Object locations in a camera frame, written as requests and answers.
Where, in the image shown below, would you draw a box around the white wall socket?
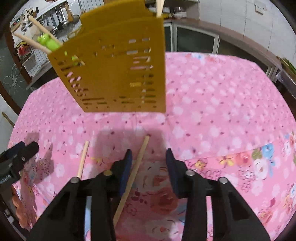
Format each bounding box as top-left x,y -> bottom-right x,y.
254,0 -> 267,15

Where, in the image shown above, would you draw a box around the yellow plastic utensil holder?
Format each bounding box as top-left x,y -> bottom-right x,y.
48,1 -> 166,113

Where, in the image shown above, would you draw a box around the kitchen counter cabinet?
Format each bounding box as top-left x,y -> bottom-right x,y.
164,18 -> 281,82

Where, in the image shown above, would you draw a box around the wall utensil rack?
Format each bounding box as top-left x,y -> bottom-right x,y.
15,1 -> 82,32

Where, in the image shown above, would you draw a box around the pink floral tablecloth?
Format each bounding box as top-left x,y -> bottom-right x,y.
9,53 -> 295,240

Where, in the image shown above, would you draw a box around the wooden chopstick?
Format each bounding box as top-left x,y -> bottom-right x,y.
156,0 -> 165,18
13,33 -> 52,54
28,16 -> 63,46
113,135 -> 150,227

